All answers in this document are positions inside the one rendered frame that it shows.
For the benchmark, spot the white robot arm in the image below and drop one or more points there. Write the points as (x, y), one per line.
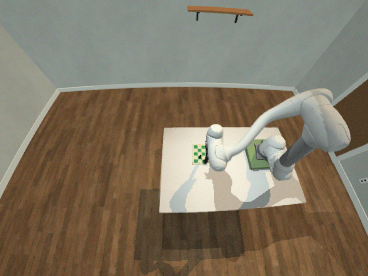
(324, 128)

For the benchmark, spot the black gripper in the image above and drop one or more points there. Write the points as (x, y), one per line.
(206, 157)

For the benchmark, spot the green and cream chessboard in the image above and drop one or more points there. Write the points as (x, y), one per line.
(197, 150)

